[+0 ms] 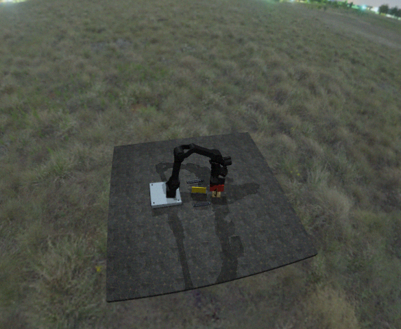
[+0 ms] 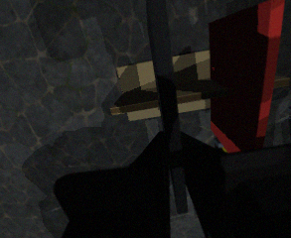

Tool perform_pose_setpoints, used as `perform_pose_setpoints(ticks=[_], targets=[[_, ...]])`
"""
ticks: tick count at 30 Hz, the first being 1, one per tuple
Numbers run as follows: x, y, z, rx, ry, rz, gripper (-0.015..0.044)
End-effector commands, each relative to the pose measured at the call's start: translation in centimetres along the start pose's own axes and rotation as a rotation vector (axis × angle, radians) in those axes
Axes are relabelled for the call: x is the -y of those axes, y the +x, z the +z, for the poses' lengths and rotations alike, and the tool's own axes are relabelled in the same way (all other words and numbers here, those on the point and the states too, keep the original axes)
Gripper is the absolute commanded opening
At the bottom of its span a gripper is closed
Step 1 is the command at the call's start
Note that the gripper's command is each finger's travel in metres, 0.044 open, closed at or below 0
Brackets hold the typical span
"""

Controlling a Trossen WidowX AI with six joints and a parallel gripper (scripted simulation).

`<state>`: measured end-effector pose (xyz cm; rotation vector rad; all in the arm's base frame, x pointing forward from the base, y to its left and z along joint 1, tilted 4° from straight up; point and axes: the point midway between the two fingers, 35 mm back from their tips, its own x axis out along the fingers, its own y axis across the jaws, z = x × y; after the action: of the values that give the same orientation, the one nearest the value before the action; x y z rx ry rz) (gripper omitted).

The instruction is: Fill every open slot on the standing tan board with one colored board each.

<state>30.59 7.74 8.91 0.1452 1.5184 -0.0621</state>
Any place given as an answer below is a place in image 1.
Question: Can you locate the yellow flat board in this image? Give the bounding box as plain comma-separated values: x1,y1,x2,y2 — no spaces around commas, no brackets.
192,187,206,194

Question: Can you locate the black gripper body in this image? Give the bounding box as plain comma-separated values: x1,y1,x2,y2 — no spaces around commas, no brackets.
210,165,220,186

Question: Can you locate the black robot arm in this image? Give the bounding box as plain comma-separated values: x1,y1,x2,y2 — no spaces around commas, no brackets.
165,143,232,198

